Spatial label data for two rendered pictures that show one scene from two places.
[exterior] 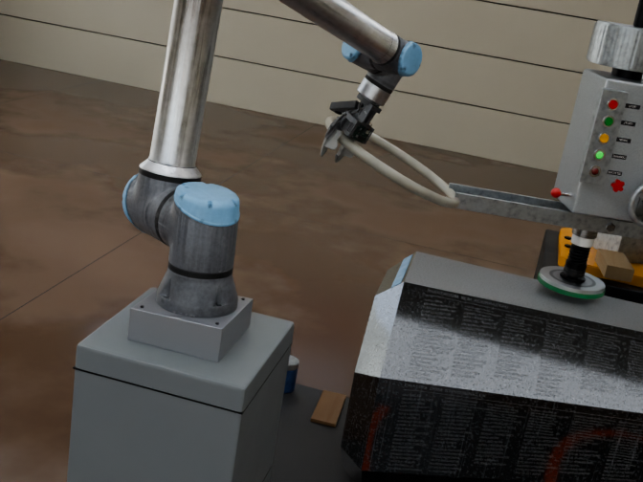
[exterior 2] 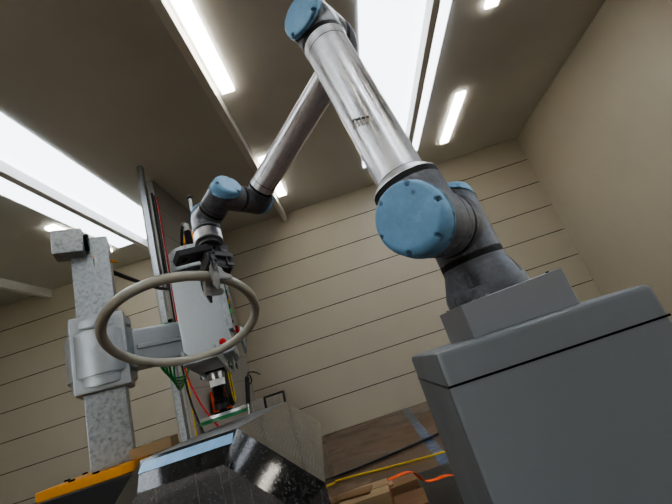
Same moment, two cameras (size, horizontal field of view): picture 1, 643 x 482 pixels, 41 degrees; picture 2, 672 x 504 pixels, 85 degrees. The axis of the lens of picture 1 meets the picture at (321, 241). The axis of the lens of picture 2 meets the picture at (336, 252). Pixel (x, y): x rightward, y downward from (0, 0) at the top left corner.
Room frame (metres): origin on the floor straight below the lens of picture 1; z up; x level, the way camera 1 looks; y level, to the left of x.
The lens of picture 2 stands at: (2.36, 1.07, 0.87)
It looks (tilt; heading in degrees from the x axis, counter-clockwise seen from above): 17 degrees up; 259
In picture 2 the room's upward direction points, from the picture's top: 18 degrees counter-clockwise
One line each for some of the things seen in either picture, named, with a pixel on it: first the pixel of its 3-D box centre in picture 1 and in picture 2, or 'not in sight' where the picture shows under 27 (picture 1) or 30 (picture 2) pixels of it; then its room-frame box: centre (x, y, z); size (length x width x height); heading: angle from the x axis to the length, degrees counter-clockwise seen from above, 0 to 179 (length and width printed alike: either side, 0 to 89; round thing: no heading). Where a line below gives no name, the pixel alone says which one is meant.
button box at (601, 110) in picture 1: (602, 137); (224, 302); (2.59, -0.77, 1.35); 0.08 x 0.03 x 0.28; 95
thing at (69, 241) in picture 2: not in sight; (70, 244); (3.40, -1.05, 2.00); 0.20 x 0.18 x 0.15; 168
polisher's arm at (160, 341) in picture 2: not in sight; (142, 348); (3.18, -1.29, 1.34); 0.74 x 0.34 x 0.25; 27
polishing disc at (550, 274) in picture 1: (571, 279); (223, 413); (2.71, -0.83, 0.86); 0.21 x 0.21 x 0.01
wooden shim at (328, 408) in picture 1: (328, 407); not in sight; (3.11, -0.14, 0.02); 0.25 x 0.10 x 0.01; 172
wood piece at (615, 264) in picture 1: (613, 265); (154, 446); (3.12, -1.10, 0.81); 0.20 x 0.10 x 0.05; 176
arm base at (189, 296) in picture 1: (199, 282); (479, 276); (1.88, 0.27, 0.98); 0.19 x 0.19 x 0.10
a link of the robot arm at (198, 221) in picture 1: (202, 225); (453, 225); (1.90, 0.28, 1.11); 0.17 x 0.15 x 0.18; 44
